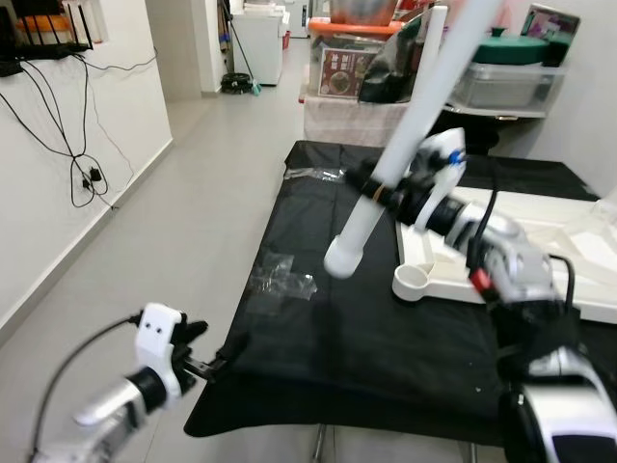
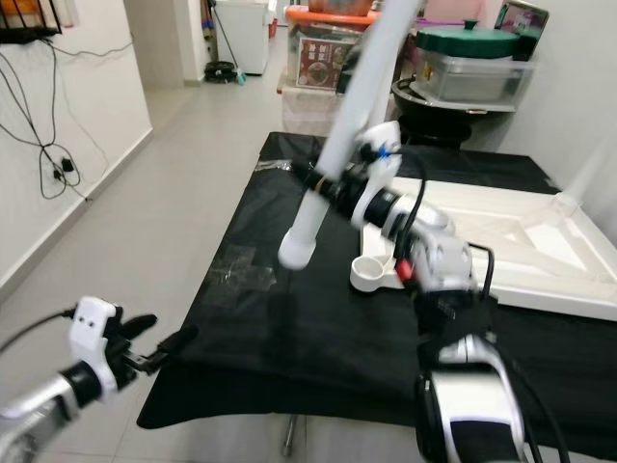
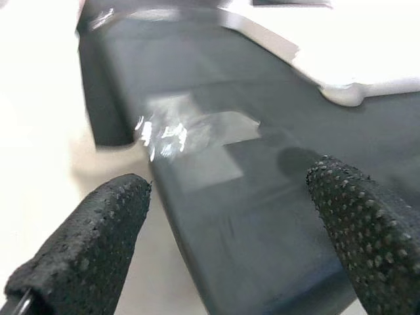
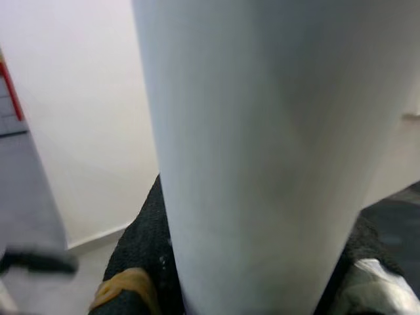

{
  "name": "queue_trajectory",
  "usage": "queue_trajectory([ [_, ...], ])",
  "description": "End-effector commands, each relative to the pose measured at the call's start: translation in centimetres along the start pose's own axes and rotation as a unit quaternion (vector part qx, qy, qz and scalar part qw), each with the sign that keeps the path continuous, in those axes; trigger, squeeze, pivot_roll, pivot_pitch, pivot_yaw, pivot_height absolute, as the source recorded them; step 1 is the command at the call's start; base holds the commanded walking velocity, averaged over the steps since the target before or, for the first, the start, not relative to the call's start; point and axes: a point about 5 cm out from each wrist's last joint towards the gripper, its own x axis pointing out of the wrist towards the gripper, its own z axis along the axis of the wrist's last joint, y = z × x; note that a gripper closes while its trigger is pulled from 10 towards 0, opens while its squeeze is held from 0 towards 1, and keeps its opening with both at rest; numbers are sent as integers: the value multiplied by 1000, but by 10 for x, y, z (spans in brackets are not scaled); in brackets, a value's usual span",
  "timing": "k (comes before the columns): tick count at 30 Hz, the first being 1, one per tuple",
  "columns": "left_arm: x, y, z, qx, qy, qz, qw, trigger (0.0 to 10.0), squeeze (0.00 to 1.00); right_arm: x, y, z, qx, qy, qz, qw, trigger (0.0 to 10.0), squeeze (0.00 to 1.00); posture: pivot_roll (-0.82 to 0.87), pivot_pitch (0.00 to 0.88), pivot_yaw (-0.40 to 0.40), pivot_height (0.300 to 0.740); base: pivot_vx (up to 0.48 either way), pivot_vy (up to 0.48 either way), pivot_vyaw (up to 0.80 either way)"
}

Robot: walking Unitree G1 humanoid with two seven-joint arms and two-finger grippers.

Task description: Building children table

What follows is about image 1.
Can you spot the clear plastic container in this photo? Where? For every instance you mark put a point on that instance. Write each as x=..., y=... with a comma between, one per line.
x=506, y=85

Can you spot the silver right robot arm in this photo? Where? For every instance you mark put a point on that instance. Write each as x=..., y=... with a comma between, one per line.
x=511, y=270

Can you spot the metal folding table frame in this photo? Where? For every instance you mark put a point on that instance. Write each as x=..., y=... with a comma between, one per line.
x=318, y=444

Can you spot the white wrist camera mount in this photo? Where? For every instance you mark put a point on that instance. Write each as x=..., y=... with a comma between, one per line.
x=445, y=159
x=159, y=338

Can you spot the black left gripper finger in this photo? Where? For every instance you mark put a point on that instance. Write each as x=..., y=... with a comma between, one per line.
x=193, y=333
x=220, y=363

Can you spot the dark framed picture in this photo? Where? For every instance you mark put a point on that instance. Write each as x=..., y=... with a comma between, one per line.
x=551, y=21

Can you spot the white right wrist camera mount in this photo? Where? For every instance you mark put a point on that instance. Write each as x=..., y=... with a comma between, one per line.
x=445, y=159

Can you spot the wall shelf with dark items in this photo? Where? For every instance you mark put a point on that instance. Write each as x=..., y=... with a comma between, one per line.
x=39, y=34

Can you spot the black plastic bag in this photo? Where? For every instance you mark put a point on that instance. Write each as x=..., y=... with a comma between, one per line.
x=390, y=72

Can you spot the green pot with lid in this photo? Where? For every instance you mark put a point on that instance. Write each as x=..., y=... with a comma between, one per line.
x=511, y=48

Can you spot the black floor mop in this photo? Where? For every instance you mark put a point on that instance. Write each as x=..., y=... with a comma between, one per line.
x=239, y=85

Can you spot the crinkled clear tape strip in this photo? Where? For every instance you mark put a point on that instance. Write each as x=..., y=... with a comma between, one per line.
x=313, y=174

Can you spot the white cabinet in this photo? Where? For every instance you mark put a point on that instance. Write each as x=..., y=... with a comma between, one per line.
x=258, y=43

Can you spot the square clear tape patch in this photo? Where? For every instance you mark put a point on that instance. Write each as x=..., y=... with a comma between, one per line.
x=281, y=280

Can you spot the steel pot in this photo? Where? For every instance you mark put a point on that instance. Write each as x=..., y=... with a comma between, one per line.
x=364, y=10

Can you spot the yellow rubber band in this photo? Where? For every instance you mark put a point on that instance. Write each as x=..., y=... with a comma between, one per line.
x=378, y=193

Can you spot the black round wok stand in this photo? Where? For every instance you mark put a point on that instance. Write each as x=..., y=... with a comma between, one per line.
x=477, y=130

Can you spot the black table cloth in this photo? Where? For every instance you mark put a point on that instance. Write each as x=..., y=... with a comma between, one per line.
x=337, y=338

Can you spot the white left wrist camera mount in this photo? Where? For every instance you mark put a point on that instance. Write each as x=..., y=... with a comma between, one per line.
x=159, y=338

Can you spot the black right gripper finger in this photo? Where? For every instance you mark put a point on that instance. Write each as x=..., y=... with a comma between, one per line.
x=364, y=183

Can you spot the white plastic table top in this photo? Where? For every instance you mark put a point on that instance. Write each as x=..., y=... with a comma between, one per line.
x=439, y=282

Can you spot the bench with white lace cloth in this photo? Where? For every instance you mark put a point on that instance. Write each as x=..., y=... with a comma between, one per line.
x=342, y=121

